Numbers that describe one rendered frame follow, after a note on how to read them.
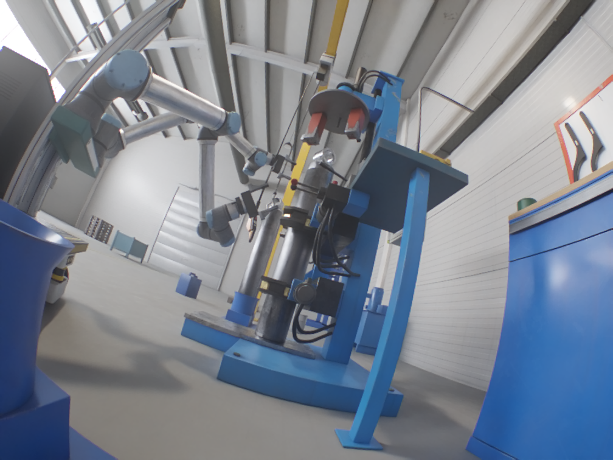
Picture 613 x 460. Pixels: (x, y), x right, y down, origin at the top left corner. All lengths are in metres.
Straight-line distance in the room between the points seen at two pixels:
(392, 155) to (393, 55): 6.84
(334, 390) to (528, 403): 0.76
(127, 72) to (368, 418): 1.35
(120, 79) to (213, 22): 6.08
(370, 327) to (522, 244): 3.03
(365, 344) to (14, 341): 3.76
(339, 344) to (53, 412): 1.59
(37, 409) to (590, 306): 1.13
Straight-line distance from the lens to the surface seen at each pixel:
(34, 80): 1.26
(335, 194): 1.26
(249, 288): 3.02
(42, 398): 0.44
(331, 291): 1.46
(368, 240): 1.84
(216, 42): 7.26
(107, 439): 0.63
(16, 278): 0.32
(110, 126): 1.57
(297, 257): 1.71
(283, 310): 1.69
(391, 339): 0.85
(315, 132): 2.32
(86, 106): 1.08
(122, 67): 0.97
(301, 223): 1.61
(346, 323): 1.74
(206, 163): 1.40
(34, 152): 1.23
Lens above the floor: 0.40
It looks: 17 degrees up
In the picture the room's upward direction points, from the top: 17 degrees clockwise
